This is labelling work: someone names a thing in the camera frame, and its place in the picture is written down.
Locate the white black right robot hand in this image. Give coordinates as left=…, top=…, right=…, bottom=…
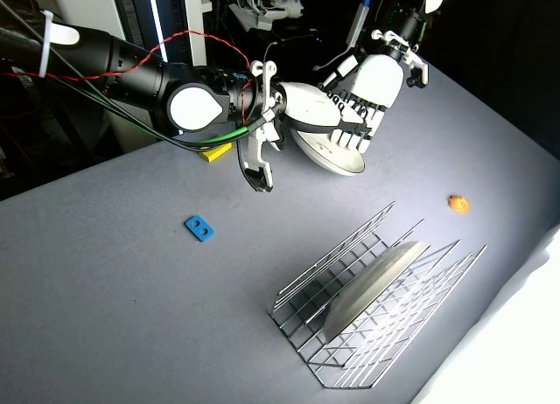
left=276, top=80, right=373, bottom=139

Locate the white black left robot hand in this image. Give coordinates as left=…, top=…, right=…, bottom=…
left=321, top=52, right=404, bottom=156

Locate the yellow block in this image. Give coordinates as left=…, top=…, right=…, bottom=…
left=199, top=141, right=233, bottom=164

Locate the spare white robot hand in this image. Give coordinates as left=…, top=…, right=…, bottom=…
left=229, top=0, right=305, bottom=31

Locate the orange swirl cookie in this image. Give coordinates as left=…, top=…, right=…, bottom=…
left=446, top=194, right=471, bottom=215

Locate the blue block with two holes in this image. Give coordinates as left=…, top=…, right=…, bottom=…
left=183, top=214, right=216, bottom=243

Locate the white zip tie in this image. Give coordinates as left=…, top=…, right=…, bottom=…
left=38, top=10, right=81, bottom=80

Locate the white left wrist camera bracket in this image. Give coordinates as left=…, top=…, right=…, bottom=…
left=370, top=27, right=431, bottom=90

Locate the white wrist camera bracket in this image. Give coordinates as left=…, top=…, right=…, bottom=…
left=370, top=27, right=431, bottom=90
left=235, top=59, right=290, bottom=194

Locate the grey cable connector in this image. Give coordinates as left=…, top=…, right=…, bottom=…
left=347, top=2, right=373, bottom=46

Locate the thick green cable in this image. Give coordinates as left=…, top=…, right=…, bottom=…
left=73, top=82, right=268, bottom=146

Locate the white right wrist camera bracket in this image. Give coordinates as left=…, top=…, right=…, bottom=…
left=235, top=59, right=290, bottom=194

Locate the red twisted wire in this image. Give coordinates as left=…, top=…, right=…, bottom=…
left=0, top=30, right=255, bottom=125

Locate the silver wire dish rack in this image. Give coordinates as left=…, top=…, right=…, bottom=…
left=269, top=201, right=489, bottom=390

